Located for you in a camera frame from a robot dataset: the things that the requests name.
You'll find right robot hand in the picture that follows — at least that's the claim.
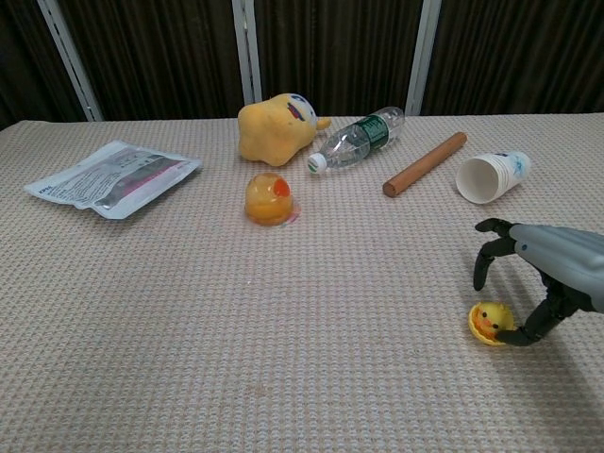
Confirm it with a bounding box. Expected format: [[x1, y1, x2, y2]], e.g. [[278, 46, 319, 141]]
[[473, 217, 604, 348]]

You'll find small yellow rubber duck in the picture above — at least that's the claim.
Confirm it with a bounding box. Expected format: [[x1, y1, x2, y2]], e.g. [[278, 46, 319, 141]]
[[474, 301, 513, 340]]

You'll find yellow plastic lid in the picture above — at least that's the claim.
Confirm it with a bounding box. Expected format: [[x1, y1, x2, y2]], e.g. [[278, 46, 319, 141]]
[[467, 301, 517, 348]]

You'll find yellow plush toy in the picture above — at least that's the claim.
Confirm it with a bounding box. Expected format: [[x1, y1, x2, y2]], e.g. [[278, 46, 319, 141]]
[[236, 92, 333, 168]]

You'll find white paper cup stack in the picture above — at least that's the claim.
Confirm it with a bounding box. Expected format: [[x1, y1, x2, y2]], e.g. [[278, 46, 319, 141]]
[[455, 150, 533, 205]]

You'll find wooden rolling pin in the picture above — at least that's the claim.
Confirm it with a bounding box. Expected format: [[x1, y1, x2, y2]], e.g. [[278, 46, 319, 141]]
[[381, 131, 468, 198]]

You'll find clear plastic water bottle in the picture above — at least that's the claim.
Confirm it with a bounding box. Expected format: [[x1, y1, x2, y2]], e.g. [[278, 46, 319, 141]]
[[307, 106, 407, 176]]

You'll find yellow fruit jelly cup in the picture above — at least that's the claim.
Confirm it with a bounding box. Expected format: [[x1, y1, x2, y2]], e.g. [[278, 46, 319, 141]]
[[243, 172, 302, 227]]

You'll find dark pleated curtain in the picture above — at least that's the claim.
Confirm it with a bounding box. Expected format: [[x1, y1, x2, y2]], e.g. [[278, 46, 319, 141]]
[[0, 0, 604, 131]]

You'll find beige woven tablecloth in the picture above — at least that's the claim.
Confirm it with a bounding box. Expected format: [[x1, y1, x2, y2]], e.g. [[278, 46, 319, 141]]
[[0, 111, 604, 453]]

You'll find white printed plastic pouch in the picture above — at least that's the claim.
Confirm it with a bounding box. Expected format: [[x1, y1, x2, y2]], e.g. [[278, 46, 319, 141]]
[[23, 140, 203, 221]]

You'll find white frame post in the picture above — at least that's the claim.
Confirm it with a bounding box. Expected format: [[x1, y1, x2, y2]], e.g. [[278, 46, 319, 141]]
[[405, 0, 443, 117], [36, 0, 104, 123], [231, 0, 263, 106]]

